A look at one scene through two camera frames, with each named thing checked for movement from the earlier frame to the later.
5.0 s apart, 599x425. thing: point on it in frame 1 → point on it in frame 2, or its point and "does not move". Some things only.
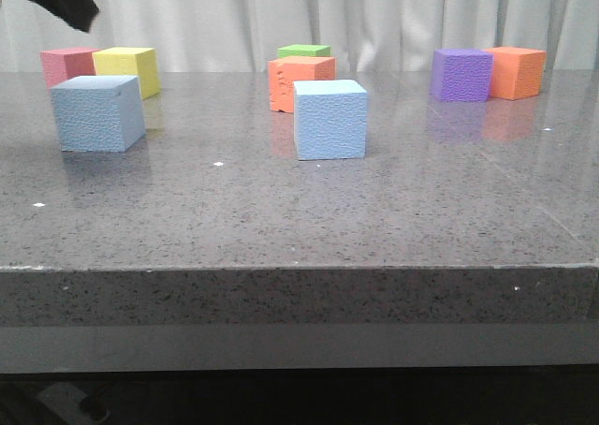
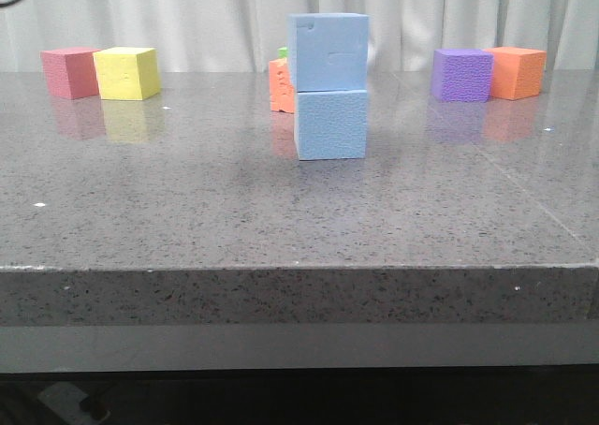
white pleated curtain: [372, 23] does not move
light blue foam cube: [99, 113] → [328, 51]
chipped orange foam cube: [284, 71] does not move
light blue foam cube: [330, 119] does not move
